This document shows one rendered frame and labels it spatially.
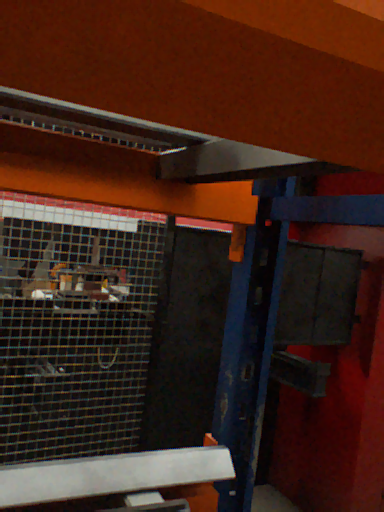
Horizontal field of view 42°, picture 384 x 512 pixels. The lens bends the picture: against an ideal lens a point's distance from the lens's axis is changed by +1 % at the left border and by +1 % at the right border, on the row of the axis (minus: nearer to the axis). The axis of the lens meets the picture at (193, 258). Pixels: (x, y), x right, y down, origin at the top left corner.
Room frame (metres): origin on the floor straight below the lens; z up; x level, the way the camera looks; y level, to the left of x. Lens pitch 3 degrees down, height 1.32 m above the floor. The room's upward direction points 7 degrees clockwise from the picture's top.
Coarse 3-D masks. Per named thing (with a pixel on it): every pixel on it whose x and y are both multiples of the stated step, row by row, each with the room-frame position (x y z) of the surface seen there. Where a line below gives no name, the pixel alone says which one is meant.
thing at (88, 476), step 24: (96, 456) 0.50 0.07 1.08; (120, 456) 0.51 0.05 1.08; (144, 456) 0.52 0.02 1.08; (168, 456) 0.53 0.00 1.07; (192, 456) 0.54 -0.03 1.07; (216, 456) 0.55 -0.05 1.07; (0, 480) 0.45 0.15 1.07; (24, 480) 0.46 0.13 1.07; (48, 480) 0.46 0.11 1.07; (72, 480) 0.47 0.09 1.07; (96, 480) 0.48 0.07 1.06; (120, 480) 0.49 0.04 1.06; (144, 480) 0.50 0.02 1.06; (168, 480) 0.51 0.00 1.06; (192, 480) 0.52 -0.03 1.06; (216, 480) 0.53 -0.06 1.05; (0, 504) 0.44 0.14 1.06; (24, 504) 0.44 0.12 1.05; (168, 504) 0.37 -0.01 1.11
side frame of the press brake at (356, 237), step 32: (320, 192) 2.59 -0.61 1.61; (352, 192) 2.41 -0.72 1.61; (320, 224) 2.56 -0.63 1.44; (320, 352) 2.46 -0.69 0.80; (352, 352) 2.29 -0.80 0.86; (352, 384) 2.27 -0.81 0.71; (288, 416) 2.59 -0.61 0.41; (320, 416) 2.41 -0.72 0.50; (352, 416) 2.25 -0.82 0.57; (288, 448) 2.57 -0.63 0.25; (320, 448) 2.39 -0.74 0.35; (352, 448) 2.23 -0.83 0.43; (288, 480) 2.54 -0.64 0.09; (320, 480) 2.37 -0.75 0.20; (352, 480) 2.21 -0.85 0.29
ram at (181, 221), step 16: (0, 192) 1.87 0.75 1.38; (0, 208) 1.88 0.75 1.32; (16, 208) 1.91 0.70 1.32; (32, 208) 1.94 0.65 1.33; (48, 208) 1.97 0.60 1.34; (80, 208) 2.04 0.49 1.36; (96, 208) 2.07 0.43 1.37; (112, 208) 2.11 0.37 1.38; (80, 224) 2.04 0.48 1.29; (96, 224) 2.08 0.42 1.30; (112, 224) 2.11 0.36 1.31; (128, 224) 2.15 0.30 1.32; (176, 224) 2.28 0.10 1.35; (192, 224) 2.32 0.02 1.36; (208, 224) 2.37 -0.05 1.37; (224, 224) 2.42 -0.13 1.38
